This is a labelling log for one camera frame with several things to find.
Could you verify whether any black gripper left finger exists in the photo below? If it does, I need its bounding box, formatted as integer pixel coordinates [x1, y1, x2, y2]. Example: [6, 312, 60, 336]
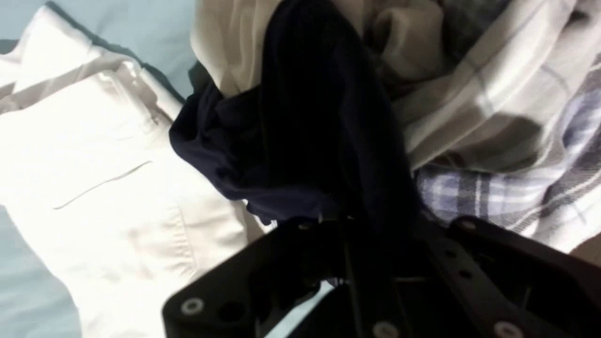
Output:
[162, 214, 372, 338]

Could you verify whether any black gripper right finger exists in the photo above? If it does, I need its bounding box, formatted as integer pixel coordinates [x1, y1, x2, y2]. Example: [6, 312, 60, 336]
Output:
[374, 214, 601, 338]

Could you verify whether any navy t-shirt with white print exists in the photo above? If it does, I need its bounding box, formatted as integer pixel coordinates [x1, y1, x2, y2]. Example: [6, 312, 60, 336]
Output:
[167, 0, 423, 235]

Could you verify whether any white garment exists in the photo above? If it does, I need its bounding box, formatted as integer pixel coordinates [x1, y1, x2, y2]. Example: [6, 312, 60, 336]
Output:
[0, 4, 278, 338]

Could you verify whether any plaid checked shirt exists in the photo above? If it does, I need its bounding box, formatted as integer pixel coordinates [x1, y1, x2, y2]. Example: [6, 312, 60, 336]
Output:
[387, 0, 601, 255]

